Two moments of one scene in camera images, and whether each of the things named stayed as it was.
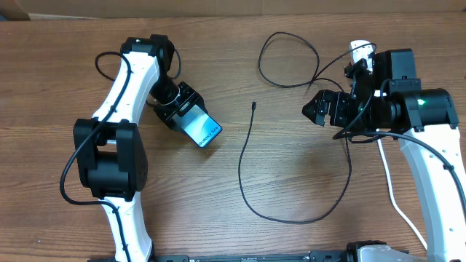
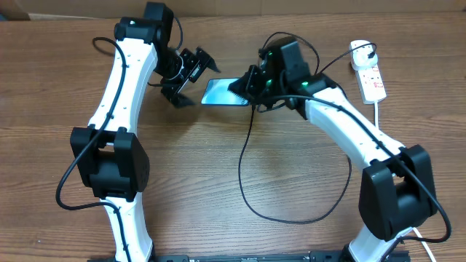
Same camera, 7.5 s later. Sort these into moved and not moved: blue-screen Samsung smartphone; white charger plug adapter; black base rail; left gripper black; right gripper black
Moved: left gripper black; blue-screen Samsung smartphone; right gripper black
Not moved: white charger plug adapter; black base rail
